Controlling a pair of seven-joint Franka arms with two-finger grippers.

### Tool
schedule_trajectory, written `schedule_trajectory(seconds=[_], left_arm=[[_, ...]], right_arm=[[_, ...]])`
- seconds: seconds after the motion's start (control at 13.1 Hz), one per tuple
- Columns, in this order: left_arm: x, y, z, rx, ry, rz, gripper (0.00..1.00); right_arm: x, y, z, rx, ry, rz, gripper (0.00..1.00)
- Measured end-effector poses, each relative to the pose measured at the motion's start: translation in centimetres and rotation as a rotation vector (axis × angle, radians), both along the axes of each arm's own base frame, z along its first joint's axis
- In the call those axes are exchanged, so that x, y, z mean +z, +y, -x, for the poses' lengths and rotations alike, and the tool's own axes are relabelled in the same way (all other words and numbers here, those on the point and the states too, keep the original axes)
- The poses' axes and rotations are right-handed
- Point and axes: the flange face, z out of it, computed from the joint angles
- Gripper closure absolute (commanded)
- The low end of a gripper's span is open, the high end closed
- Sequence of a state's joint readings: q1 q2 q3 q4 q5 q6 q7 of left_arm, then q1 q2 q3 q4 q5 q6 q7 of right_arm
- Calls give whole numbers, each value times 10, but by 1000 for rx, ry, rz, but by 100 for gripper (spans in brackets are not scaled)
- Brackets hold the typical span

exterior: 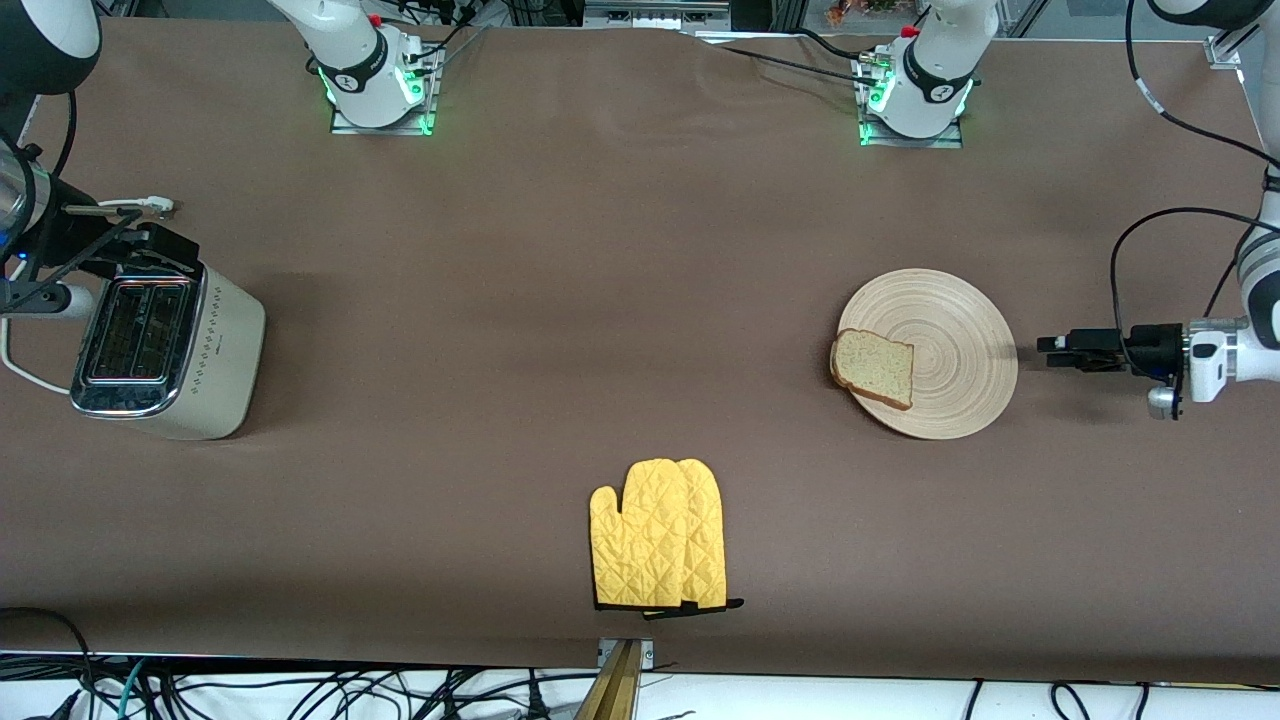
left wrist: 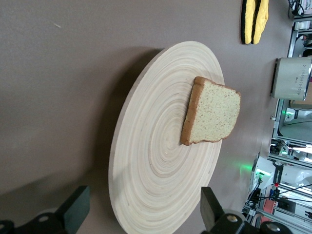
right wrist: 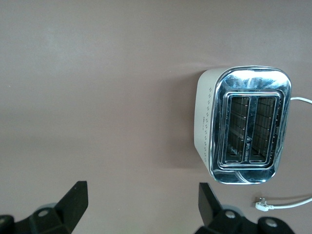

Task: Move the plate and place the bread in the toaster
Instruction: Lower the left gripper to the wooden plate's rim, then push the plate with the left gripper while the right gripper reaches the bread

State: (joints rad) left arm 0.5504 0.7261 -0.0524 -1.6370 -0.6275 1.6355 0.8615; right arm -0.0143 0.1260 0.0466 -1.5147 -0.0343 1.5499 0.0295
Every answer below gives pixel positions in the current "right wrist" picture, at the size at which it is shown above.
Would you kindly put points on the brown table cover cloth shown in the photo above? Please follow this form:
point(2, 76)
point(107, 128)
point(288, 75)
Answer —
point(73, 97)

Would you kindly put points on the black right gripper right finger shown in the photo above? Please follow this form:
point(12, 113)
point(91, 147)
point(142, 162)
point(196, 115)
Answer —
point(219, 221)

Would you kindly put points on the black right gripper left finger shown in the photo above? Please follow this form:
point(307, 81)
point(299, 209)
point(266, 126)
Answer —
point(48, 221)

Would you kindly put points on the cream and chrome toaster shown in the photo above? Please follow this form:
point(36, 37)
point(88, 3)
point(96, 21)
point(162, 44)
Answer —
point(243, 126)

